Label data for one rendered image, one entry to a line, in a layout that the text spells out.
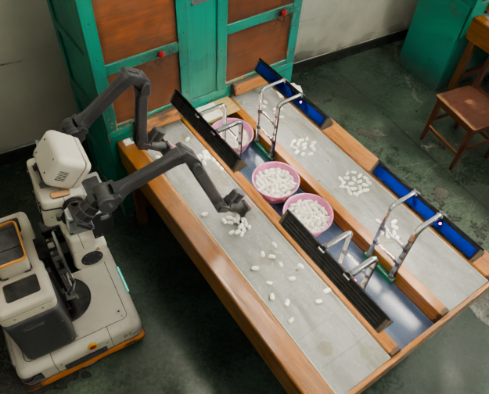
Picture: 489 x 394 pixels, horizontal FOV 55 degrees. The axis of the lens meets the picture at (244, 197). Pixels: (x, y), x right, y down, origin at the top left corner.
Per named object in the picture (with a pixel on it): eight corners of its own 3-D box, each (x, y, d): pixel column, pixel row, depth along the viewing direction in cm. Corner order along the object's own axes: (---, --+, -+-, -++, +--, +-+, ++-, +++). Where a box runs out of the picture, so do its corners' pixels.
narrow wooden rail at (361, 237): (433, 326, 224) (442, 316, 215) (222, 111, 314) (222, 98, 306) (441, 320, 226) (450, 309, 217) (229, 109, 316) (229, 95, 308)
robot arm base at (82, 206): (66, 204, 190) (75, 225, 184) (79, 190, 189) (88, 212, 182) (82, 209, 197) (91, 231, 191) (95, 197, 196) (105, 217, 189)
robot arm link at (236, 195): (210, 199, 233) (218, 212, 229) (223, 182, 229) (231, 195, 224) (227, 202, 242) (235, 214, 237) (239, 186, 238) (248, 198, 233)
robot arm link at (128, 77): (126, 56, 205) (135, 69, 201) (145, 72, 217) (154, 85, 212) (55, 126, 212) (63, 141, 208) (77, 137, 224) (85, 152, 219)
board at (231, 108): (195, 129, 286) (195, 127, 285) (182, 115, 293) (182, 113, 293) (240, 110, 299) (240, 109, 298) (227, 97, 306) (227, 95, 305)
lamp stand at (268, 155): (271, 164, 283) (279, 105, 248) (252, 145, 293) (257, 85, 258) (296, 152, 290) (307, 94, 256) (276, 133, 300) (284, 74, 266)
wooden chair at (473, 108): (415, 137, 403) (458, 44, 333) (454, 125, 416) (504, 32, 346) (450, 173, 379) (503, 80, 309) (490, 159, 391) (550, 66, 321)
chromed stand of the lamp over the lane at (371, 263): (328, 328, 218) (350, 280, 184) (301, 295, 228) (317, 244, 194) (358, 307, 226) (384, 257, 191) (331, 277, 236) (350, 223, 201)
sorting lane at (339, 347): (338, 400, 194) (339, 399, 192) (135, 139, 284) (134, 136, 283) (390, 359, 206) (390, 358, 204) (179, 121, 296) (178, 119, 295)
